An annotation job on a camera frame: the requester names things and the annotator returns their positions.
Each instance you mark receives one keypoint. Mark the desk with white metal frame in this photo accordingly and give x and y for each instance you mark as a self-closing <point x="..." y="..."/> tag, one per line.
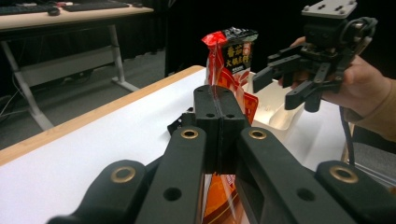
<point x="77" y="15"/>

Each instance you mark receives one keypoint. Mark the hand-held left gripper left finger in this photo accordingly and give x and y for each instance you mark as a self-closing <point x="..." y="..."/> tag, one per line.
<point x="186" y="155"/>

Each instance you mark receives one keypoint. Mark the black keyboard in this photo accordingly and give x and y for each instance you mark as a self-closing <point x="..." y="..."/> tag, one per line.
<point x="96" y="5"/>
<point x="21" y="9"/>

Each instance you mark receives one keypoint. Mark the small red black sauce packet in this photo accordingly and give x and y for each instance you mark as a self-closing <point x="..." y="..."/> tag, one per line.
<point x="232" y="56"/>

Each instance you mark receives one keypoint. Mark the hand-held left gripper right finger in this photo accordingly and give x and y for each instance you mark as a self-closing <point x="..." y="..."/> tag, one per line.
<point x="249" y="161"/>

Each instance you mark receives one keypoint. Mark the white plastic container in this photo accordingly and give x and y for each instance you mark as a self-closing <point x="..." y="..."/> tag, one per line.
<point x="280" y="115"/>

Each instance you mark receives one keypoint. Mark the black computer mouse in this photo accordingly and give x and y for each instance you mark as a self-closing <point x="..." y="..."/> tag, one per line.
<point x="53" y="11"/>

